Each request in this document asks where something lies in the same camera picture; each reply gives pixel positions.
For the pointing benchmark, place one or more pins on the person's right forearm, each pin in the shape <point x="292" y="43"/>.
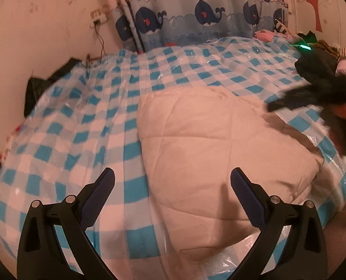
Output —
<point x="345" y="134"/>

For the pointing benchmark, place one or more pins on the whale print curtain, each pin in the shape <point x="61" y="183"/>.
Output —
<point x="184" y="20"/>

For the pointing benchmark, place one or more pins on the pile of mixed clothes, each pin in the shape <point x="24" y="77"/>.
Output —
<point x="339" y="51"/>

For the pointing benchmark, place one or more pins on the white wall socket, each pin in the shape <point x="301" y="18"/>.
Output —
<point x="99" y="17"/>

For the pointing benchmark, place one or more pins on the black bag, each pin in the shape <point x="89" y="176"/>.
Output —
<point x="40" y="90"/>

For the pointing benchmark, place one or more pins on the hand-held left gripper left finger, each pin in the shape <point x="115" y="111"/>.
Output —
<point x="98" y="194"/>

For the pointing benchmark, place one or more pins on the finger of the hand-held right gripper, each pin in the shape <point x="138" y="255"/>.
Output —
<point x="304" y="97"/>

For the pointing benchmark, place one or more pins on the red tree wall decal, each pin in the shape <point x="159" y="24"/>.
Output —
<point x="314" y="3"/>

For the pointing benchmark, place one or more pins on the pink clothing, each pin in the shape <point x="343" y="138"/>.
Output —
<point x="267" y="35"/>

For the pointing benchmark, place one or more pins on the blue checkered bed cover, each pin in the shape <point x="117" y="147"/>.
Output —
<point x="88" y="108"/>

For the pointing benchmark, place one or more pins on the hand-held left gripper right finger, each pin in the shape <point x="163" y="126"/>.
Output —
<point x="247" y="194"/>

